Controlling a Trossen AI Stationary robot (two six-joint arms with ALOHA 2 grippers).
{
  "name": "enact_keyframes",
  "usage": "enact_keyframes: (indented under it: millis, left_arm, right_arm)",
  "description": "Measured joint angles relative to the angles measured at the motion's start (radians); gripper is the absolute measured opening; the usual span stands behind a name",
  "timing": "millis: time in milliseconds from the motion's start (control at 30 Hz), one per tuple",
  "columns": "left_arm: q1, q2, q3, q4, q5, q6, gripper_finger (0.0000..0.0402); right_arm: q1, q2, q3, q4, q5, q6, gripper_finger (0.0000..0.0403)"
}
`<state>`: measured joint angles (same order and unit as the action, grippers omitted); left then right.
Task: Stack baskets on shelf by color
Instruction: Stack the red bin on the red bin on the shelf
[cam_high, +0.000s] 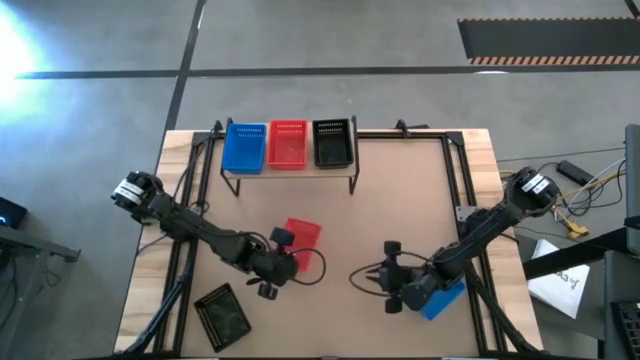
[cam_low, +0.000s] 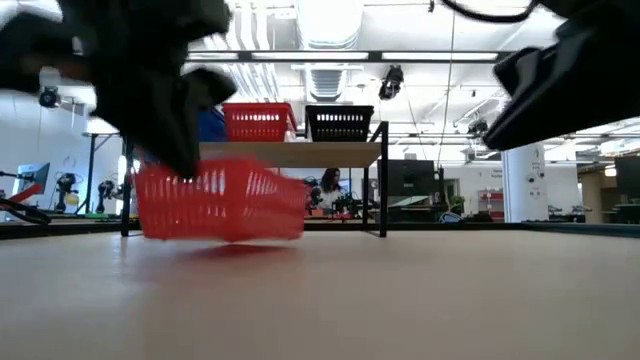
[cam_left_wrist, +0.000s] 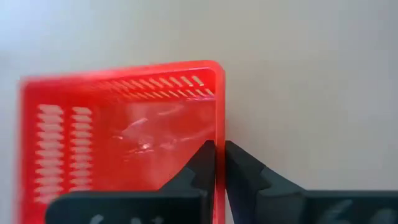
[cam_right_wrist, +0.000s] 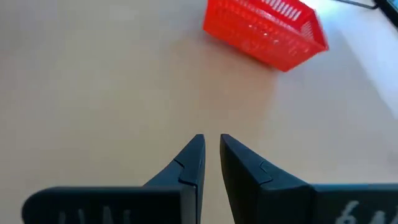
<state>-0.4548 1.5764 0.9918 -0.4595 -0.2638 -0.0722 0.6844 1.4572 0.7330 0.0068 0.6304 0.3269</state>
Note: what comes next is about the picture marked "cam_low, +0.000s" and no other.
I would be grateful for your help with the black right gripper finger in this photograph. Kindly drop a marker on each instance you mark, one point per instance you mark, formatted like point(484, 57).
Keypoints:
point(575, 70)
point(550, 122)

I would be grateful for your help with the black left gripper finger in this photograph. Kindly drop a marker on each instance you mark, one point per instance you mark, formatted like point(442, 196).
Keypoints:
point(130, 105)
point(180, 135)

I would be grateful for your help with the blue plastic slotted basket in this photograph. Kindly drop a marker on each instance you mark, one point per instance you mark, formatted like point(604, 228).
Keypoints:
point(212, 127)

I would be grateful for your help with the red plastic slotted basket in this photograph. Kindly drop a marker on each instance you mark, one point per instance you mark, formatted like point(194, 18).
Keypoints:
point(260, 122)
point(240, 210)

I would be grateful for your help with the black plastic slotted basket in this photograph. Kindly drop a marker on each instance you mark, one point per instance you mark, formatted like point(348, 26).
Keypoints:
point(340, 125)

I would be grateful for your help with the wooden shelf with black legs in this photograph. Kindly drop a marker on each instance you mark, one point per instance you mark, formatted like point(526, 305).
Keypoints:
point(300, 154)

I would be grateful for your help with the white pillar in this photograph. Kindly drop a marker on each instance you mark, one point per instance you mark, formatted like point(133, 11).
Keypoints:
point(525, 185)

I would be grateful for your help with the black cabinet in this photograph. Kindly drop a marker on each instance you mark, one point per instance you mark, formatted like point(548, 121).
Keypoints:
point(410, 185)

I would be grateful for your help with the person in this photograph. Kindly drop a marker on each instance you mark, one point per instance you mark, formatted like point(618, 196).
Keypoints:
point(331, 187)

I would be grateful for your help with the black round camera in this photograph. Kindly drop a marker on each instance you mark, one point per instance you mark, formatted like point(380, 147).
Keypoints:
point(48, 97)

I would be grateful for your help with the black overhead camera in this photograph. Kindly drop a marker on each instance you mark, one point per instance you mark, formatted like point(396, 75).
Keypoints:
point(391, 82)

